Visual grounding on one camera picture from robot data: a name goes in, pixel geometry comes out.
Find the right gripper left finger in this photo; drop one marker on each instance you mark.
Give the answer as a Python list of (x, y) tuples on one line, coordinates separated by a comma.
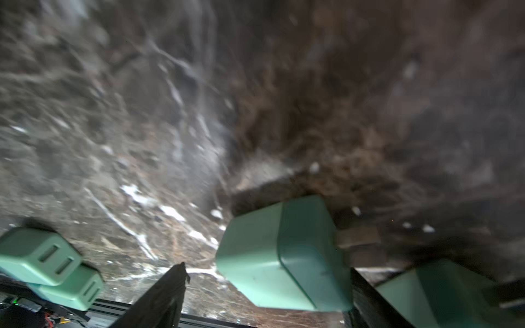
[(161, 305)]

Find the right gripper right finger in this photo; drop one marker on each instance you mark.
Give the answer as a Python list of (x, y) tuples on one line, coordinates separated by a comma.
[(370, 308)]

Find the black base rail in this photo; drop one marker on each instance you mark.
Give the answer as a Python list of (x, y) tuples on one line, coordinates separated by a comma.
[(104, 312)]

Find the green plug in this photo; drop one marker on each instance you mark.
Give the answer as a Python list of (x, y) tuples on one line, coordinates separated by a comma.
[(284, 256), (445, 294), (78, 291), (38, 256)]

